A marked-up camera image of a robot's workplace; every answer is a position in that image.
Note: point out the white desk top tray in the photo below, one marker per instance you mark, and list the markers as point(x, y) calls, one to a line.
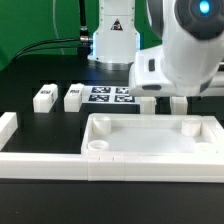
point(141, 134)

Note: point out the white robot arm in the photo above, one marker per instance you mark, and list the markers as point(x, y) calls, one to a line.
point(187, 61)

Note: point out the fiducial marker plate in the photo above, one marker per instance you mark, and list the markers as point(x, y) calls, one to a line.
point(107, 95)

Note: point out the white U-shaped obstacle fence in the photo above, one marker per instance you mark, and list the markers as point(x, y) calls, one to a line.
point(106, 167)

